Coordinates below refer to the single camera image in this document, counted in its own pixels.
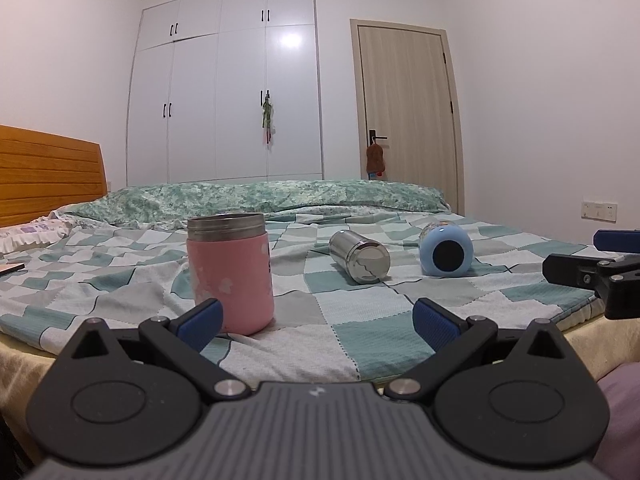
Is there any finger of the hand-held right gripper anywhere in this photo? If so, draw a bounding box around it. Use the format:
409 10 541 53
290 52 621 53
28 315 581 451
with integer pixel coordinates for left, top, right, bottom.
542 252 640 321
593 229 640 254

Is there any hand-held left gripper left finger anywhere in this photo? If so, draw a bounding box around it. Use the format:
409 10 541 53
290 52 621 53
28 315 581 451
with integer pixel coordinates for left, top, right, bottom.
59 297 253 403

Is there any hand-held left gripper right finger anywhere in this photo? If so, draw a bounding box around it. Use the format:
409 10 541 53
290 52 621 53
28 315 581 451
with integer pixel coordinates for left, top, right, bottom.
382 297 581 403

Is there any light blue cup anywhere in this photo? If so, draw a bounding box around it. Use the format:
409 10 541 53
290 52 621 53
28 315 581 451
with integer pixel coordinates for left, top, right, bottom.
418 221 473 278

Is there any stainless steel cup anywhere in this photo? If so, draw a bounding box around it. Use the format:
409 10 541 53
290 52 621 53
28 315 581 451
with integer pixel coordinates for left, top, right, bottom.
328 230 392 285

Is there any pink cup with steel rim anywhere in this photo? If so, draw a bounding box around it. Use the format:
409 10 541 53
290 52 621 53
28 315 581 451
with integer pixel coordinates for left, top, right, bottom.
186 212 276 336

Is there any checked green and white quilt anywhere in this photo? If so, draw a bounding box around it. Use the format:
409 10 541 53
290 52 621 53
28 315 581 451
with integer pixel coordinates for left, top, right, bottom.
0 207 601 386

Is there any green floral blanket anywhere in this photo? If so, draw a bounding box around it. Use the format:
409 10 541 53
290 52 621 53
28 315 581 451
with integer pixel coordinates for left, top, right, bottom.
65 179 451 227

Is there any pink cloth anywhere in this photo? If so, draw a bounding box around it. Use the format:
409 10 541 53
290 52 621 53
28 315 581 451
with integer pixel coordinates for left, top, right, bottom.
596 361 640 480

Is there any purple floral pillow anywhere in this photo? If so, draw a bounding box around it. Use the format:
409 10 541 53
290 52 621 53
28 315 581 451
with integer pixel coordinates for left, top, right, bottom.
0 214 77 254

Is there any wooden headboard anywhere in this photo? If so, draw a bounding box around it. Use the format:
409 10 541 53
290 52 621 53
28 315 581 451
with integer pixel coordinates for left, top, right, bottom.
0 125 109 229

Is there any beige wooden door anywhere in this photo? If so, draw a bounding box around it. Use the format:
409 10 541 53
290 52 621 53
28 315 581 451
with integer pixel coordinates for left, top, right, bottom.
350 18 466 216

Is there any green hanging ornament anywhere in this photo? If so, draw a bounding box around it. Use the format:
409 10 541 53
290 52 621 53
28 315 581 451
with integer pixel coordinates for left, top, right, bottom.
260 91 275 146

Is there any white wardrobe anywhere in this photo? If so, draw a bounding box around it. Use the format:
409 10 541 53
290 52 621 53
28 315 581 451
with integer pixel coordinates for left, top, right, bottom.
126 0 325 187

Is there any white wall socket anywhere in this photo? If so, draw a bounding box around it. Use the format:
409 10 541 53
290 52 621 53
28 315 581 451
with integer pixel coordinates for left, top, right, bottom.
581 200 619 222

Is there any brown bag on handle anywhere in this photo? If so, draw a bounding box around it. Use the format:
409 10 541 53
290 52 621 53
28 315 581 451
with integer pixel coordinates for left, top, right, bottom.
365 141 386 176

